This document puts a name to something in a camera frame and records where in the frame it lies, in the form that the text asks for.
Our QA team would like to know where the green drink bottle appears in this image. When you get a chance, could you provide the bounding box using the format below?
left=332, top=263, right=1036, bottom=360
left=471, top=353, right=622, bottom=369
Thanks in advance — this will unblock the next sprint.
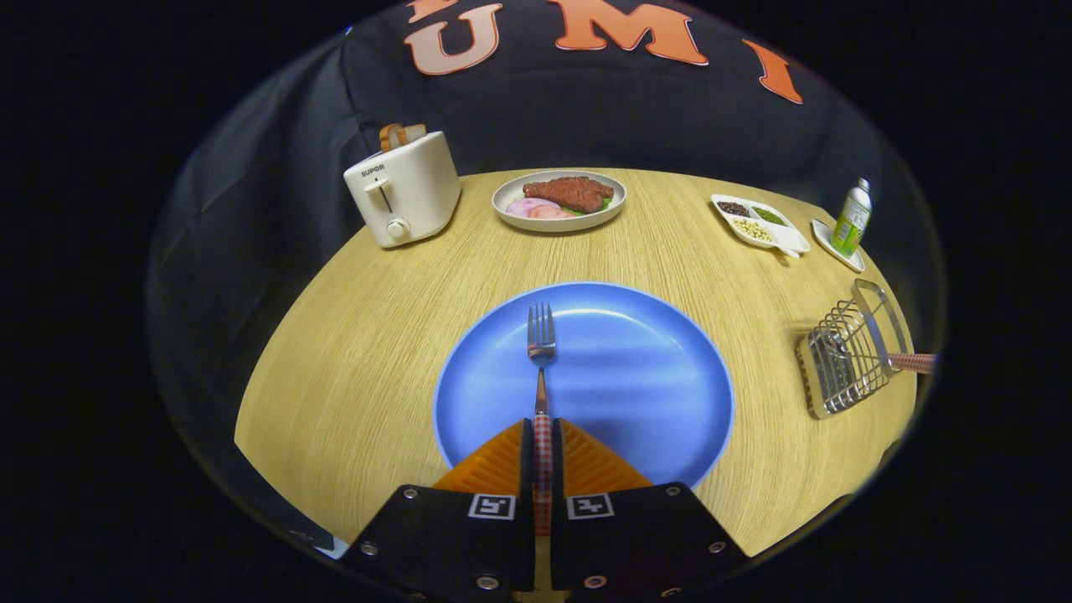
left=831, top=178, right=874, bottom=258

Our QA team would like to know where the black backdrop cloth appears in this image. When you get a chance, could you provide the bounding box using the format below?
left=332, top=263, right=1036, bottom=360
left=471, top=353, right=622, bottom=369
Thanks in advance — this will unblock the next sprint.
left=147, top=0, right=947, bottom=537

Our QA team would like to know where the white oval plate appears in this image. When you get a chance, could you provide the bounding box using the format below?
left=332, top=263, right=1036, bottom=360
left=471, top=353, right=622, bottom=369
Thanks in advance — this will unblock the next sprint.
left=492, top=170, right=627, bottom=233

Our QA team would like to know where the clear cutlery holder with rack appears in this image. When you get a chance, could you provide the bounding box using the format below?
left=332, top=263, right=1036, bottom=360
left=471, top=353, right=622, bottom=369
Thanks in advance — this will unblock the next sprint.
left=795, top=278, right=915, bottom=420

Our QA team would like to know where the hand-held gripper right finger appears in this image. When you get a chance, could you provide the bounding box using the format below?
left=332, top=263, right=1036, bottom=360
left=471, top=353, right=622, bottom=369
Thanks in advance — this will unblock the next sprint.
left=550, top=417, right=748, bottom=600

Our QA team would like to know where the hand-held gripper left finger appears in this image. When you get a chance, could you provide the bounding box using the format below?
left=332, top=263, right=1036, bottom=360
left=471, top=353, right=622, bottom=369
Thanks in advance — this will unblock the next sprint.
left=350, top=417, right=537, bottom=600

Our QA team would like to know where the small white square dish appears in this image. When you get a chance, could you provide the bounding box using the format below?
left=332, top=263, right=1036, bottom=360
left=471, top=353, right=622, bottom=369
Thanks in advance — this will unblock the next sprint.
left=811, top=218, right=866, bottom=274

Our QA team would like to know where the white toaster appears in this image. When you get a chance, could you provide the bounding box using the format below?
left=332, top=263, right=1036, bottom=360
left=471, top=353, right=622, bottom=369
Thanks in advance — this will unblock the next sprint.
left=343, top=130, right=462, bottom=249

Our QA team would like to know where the blue plate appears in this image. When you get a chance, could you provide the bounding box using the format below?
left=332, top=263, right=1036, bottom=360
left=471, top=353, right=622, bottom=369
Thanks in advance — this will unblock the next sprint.
left=432, top=281, right=735, bottom=491

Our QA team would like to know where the fork with red checked handle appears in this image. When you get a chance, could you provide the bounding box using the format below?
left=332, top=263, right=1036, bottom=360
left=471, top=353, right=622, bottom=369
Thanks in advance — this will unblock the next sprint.
left=528, top=301, right=557, bottom=537

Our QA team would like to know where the brown meat steak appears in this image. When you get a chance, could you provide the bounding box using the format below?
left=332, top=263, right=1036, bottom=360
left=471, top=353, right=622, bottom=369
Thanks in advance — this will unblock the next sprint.
left=523, top=176, right=615, bottom=214

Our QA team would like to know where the white divided dish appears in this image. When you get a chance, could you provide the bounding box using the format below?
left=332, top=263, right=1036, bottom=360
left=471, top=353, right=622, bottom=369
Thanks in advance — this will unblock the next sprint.
left=711, top=193, right=812, bottom=257

